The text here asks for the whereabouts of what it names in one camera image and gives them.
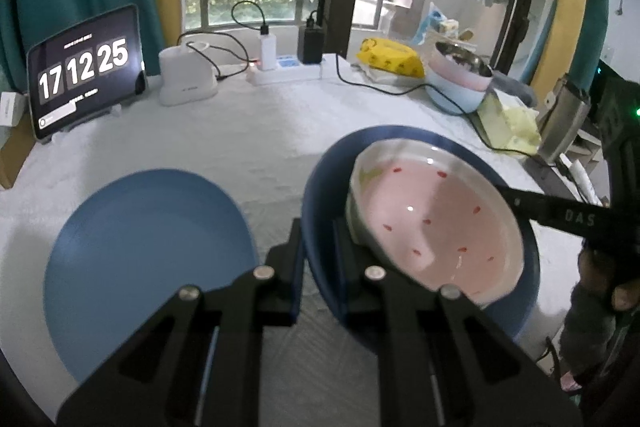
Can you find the person's right hand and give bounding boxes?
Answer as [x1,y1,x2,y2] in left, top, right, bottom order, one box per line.
[578,247,640,311]

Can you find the dark blue bowl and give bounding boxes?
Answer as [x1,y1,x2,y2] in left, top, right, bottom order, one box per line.
[300,124,540,340]

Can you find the cardboard box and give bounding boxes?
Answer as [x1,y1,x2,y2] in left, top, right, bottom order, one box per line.
[0,114,36,190]

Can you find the small white box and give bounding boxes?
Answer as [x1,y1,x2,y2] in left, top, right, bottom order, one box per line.
[0,92,26,128]

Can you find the tablet showing clock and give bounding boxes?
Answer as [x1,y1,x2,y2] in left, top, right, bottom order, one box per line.
[26,4,146,143]

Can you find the steel bowl on stack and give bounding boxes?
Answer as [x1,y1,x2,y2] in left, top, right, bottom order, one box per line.
[435,41,494,78]

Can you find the pink strawberry bowl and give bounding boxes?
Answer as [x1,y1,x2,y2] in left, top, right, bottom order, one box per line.
[345,139,525,308]

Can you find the white humidifier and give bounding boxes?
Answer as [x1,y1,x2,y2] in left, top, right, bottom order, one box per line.
[158,41,218,106]

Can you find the white power strip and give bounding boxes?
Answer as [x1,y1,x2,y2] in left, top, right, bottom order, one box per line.
[247,55,322,86]

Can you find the black cable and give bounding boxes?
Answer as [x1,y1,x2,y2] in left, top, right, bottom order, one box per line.
[334,51,539,158]

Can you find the grey cloth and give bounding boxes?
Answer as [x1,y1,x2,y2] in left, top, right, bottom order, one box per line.
[490,70,538,108]

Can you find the stacked pastel bowls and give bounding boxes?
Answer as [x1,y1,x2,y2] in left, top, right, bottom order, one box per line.
[425,51,492,115]

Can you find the steel thermos bottle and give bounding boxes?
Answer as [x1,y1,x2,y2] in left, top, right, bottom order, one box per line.
[537,75,591,164]

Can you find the white tube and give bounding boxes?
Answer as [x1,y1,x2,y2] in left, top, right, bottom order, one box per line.
[559,154,602,206]

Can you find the light blue plate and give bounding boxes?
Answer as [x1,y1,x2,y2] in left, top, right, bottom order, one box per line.
[43,169,258,381]

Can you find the pale yellow tissue pack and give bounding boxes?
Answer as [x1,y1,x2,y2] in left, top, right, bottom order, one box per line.
[477,90,541,155]

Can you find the teal curtain right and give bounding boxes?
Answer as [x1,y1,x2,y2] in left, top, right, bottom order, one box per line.
[568,0,608,93]

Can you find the yellow curtain right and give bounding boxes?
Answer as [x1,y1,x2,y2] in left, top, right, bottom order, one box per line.
[530,0,587,107]

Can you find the blue white snack package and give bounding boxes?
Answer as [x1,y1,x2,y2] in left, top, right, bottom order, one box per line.
[410,2,459,46]

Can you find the black power adapter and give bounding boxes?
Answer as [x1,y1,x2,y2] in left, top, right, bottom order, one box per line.
[297,10,324,65]

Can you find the white charger with cable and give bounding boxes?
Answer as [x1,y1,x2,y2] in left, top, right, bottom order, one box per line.
[230,0,277,72]

